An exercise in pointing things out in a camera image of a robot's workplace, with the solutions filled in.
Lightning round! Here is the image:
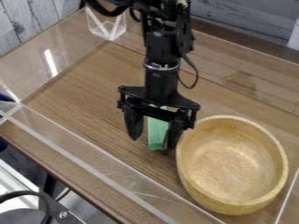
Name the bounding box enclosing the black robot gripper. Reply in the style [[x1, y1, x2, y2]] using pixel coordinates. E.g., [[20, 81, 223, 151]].
[[118, 61, 200, 151]]

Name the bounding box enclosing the green rectangular block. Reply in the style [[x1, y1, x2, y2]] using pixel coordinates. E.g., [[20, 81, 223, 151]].
[[146, 105, 174, 151]]

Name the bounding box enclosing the light wooden bowl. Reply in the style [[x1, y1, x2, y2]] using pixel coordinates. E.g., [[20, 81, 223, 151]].
[[176, 115, 288, 216]]

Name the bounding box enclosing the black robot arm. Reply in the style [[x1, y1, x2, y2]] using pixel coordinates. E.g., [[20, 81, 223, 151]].
[[85, 0, 200, 151]]

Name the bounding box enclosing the black table leg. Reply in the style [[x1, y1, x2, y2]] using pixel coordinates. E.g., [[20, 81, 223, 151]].
[[43, 174, 57, 197]]

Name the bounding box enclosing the clear acrylic enclosure wall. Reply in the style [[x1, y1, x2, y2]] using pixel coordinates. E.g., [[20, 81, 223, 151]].
[[0, 11, 299, 224]]

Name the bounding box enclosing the clear acrylic corner bracket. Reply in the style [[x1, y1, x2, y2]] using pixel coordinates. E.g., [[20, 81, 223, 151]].
[[85, 7, 127, 41]]

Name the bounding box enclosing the black metal clamp bracket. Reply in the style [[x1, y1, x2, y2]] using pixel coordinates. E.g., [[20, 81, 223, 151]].
[[37, 192, 87, 224]]

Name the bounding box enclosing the black cable loop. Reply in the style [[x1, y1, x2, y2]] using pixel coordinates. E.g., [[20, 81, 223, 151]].
[[0, 190, 53, 224]]

